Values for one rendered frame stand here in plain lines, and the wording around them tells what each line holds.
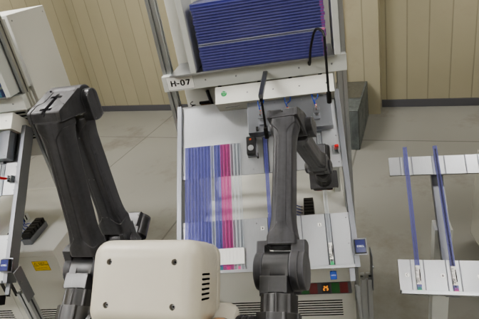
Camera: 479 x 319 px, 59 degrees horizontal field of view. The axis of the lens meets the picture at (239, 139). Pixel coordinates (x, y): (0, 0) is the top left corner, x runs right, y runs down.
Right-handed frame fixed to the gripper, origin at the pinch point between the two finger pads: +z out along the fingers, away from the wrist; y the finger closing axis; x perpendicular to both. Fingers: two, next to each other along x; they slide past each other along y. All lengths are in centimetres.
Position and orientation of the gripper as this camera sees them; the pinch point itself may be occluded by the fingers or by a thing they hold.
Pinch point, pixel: (323, 186)
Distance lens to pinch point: 168.5
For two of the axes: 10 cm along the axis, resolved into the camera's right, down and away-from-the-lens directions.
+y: -9.8, 1.0, 1.8
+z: 2.0, 3.8, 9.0
